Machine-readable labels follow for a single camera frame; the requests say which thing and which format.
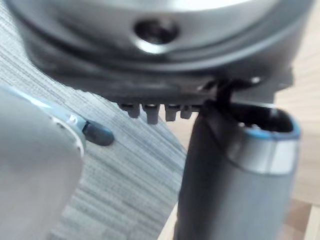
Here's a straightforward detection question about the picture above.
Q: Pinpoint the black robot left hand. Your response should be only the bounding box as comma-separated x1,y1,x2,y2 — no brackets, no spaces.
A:
22,17,311,240

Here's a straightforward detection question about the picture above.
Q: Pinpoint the wooden office cabinet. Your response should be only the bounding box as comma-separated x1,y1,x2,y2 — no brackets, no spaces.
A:
159,67,320,240

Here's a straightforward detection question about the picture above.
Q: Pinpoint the dark robot foot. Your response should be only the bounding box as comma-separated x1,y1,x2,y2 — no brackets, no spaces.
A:
83,119,115,148

